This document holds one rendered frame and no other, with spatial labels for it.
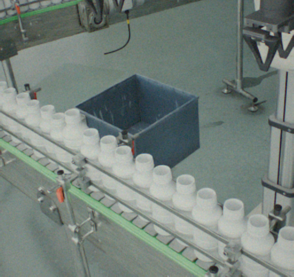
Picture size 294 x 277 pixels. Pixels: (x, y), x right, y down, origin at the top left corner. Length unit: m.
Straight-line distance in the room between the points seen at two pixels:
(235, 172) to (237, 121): 0.54
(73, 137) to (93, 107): 0.60
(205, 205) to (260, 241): 0.12
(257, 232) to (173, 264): 0.26
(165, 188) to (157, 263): 0.21
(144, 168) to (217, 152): 1.99
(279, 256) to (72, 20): 2.00
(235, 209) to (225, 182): 1.84
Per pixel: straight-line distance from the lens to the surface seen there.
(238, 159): 2.98
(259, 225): 0.94
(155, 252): 1.13
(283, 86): 1.54
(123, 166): 1.11
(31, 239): 2.66
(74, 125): 1.21
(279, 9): 0.86
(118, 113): 1.90
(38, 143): 1.39
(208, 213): 0.98
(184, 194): 1.00
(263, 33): 0.86
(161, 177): 1.02
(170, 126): 1.65
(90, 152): 1.18
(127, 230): 1.18
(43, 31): 2.64
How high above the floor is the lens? 1.80
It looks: 34 degrees down
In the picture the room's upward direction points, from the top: 6 degrees counter-clockwise
